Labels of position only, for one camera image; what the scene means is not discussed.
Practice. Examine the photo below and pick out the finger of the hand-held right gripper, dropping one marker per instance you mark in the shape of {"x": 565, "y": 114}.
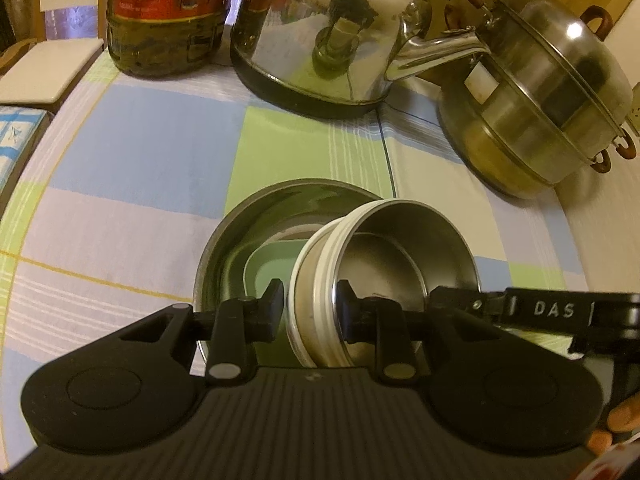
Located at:
{"x": 450, "y": 300}

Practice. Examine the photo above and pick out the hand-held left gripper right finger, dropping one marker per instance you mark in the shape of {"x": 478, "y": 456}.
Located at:
{"x": 346, "y": 310}

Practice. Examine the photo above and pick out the cream plastic bowl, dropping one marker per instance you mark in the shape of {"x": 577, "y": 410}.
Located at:
{"x": 305, "y": 305}

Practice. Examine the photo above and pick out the stainless steel kettle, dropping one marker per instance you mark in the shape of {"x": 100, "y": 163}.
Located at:
{"x": 310, "y": 35}

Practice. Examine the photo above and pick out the green square plate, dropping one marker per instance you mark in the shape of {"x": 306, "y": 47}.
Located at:
{"x": 260, "y": 275}

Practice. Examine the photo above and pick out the pale curtain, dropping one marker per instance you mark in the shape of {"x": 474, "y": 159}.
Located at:
{"x": 70, "y": 22}

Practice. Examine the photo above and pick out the person's right hand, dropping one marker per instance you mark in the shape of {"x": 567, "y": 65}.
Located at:
{"x": 625, "y": 416}

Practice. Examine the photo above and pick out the blue checked white cloth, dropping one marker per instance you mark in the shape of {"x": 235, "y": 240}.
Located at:
{"x": 20, "y": 140}

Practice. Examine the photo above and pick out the white wooden chair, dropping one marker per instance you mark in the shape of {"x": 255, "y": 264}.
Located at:
{"x": 45, "y": 70}

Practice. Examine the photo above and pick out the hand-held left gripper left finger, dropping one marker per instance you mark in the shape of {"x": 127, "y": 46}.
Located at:
{"x": 274, "y": 310}

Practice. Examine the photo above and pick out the stainless steel plate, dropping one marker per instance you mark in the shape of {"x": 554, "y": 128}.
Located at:
{"x": 235, "y": 240}

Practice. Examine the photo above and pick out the checked pastel tablecloth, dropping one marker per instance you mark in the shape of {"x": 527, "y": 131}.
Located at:
{"x": 125, "y": 160}

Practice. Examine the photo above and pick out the cooking oil bottle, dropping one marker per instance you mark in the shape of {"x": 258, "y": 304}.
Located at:
{"x": 165, "y": 20}

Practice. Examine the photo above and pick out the stainless steel bowl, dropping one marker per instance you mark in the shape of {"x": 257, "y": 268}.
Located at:
{"x": 410, "y": 260}

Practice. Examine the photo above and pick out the brown wooden chair part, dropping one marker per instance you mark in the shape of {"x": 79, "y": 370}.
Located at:
{"x": 12, "y": 55}

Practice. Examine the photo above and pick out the stainless steel steamer pot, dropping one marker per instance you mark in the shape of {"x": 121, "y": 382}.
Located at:
{"x": 540, "y": 110}

